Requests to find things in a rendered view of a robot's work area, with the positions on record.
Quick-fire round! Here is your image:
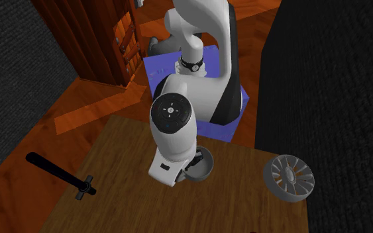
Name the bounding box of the grey bowl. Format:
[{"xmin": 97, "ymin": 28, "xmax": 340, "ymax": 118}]
[{"xmin": 176, "ymin": 145, "xmax": 215, "ymax": 183}]

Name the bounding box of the blue robot stand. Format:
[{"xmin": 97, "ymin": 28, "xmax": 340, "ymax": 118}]
[{"xmin": 142, "ymin": 44, "xmax": 250, "ymax": 143}]

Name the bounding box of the grey spoked wheel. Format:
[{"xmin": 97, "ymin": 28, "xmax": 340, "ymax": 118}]
[{"xmin": 262, "ymin": 154, "xmax": 316, "ymax": 203}]

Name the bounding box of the black rod with cross end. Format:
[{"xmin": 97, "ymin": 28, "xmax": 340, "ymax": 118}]
[{"xmin": 25, "ymin": 152, "xmax": 97, "ymax": 201}]

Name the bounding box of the brown wooden cabinet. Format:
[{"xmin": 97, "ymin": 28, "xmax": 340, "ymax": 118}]
[{"xmin": 30, "ymin": 0, "xmax": 148, "ymax": 90}]

